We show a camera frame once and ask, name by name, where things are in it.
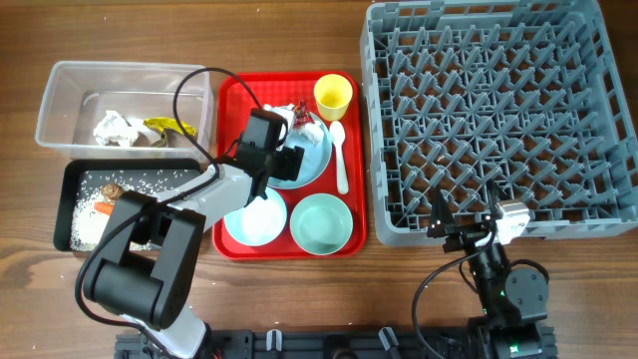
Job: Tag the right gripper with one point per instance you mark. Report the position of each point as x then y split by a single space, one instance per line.
464 235

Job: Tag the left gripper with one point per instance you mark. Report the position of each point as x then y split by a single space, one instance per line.
290 163

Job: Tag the white tissue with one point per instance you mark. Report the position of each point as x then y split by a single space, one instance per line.
311 132
115 129

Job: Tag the light blue bowl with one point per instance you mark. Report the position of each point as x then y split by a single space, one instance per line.
260 222

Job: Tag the teal green bowl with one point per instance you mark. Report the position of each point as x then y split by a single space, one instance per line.
321 224

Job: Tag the yellow plastic cup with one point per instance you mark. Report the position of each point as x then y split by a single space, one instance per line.
333 94

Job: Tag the yellow wrapper strip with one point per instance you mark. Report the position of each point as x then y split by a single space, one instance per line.
162 126

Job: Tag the brown food lump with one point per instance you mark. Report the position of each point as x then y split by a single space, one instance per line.
112 191

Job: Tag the orange carrot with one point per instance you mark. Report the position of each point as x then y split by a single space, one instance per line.
104 207

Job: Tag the white rice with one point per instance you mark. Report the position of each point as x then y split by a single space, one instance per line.
88 224

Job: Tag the red foil wrapper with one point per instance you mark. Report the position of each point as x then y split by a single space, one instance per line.
301 115

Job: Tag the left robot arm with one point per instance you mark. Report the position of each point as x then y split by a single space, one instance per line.
140 273

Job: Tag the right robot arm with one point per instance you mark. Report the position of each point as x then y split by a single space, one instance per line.
512 294

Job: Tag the grey dishwasher rack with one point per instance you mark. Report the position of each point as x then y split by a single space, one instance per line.
523 93

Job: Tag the large light blue plate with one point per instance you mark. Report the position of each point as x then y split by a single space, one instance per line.
315 160

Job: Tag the red serving tray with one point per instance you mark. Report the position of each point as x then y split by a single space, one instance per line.
281 89

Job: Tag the white plastic spoon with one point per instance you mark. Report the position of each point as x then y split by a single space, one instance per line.
338 137

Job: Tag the clear plastic bin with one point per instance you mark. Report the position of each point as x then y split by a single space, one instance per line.
78 93

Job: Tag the black plastic tray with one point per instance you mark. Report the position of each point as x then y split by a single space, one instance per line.
62 232

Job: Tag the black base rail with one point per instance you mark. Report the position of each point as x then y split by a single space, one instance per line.
449 342

